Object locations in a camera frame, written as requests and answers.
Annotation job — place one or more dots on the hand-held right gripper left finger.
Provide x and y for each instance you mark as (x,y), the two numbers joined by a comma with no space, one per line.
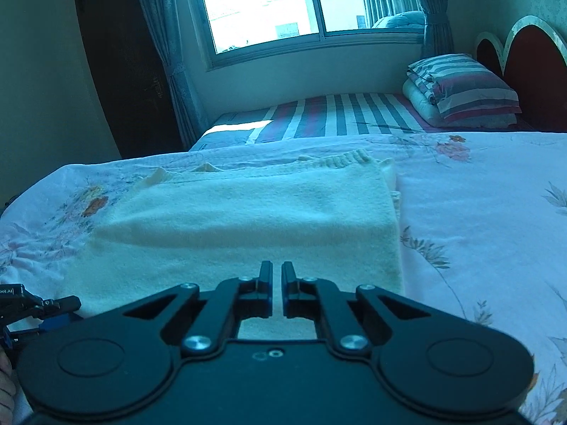
(265,290)

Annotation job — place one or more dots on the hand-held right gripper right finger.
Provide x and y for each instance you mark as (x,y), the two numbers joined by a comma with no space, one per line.
(289,290)

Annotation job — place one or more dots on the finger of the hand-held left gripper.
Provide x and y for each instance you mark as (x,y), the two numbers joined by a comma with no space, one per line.
(44,325)
(57,306)

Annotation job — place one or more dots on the cream knitted sweater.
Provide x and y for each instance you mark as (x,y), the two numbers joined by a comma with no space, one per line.
(248,225)

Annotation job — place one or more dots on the person's left hand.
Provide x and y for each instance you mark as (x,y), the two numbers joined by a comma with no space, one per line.
(6,385)

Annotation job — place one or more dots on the striped bed sheet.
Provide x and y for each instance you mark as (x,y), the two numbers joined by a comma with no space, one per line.
(336,115)

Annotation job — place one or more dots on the floral bed sheet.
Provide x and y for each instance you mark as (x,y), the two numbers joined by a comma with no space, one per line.
(478,212)

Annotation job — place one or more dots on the white pillow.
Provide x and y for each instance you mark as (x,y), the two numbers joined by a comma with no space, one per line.
(418,97)

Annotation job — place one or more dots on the dark wooden wardrobe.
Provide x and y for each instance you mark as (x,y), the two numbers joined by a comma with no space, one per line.
(128,75)

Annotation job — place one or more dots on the blue curtain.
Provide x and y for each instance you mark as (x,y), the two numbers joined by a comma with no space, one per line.
(436,17)
(172,53)

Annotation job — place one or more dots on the striped pillow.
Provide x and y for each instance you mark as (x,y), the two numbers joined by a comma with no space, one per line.
(469,88)

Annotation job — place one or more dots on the sliding glass window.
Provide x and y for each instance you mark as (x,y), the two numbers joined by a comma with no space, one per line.
(274,4)

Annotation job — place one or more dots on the blue quilt on windowsill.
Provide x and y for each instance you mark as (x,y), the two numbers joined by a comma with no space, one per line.
(398,20)

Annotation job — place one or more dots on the red scalloped headboard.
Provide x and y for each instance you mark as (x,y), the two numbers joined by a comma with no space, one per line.
(536,62)

